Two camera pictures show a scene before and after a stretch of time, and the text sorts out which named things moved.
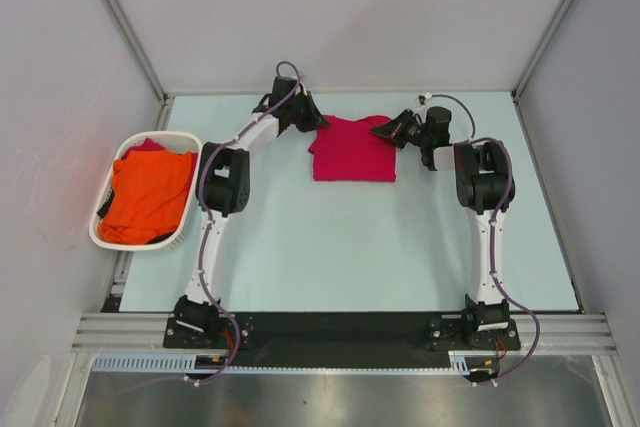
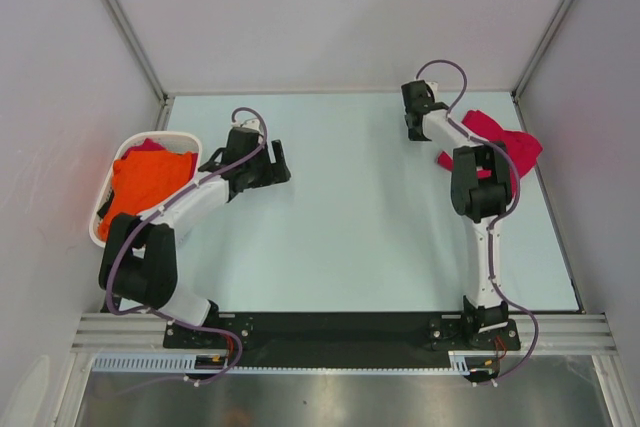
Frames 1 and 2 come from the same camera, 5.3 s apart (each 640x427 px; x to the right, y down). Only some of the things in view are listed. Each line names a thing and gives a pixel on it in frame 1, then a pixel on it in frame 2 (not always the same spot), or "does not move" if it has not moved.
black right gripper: (396, 128) → (418, 136)
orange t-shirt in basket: (148, 197) does not move
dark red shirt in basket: (147, 145) does not move
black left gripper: (315, 120) → (275, 172)
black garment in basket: (102, 211) does not move
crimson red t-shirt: (347, 150) → (479, 125)
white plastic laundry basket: (148, 197) does not move
